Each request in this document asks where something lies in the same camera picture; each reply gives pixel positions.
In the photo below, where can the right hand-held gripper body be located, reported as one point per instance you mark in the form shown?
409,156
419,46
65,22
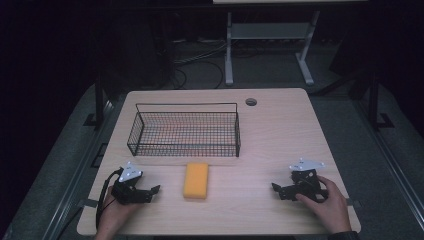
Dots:
306,185

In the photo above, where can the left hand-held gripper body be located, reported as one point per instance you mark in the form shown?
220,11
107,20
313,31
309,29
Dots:
128,195

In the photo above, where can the person's left hand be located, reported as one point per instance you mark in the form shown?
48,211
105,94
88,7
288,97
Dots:
112,215

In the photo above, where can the person's right hand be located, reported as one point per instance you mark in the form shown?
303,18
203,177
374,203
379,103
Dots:
330,208

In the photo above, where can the yellow sponge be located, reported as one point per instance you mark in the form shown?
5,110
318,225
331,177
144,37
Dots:
195,180

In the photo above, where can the black metal stand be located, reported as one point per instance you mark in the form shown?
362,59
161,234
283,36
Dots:
99,100
374,100

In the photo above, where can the grey table edge bracket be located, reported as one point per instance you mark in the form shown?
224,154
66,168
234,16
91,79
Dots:
89,203
353,202

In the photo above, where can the white metal table frame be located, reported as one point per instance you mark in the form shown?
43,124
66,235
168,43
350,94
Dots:
266,31

